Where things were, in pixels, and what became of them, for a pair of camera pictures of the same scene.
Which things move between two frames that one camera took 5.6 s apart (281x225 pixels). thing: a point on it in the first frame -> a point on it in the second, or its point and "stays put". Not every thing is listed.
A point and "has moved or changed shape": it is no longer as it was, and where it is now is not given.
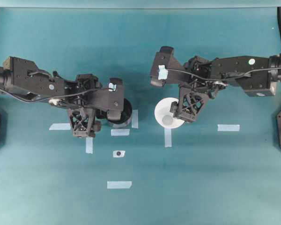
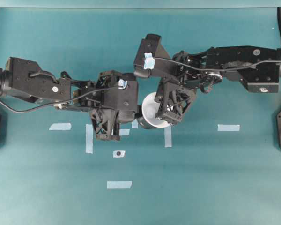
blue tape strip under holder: [117, 132] stays put
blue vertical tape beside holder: [135, 120] stays put
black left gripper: [84, 93] -> [94, 95]
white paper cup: [163, 116] has moved or changed shape
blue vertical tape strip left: [89, 145] stays put
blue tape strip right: [228, 127] stays put
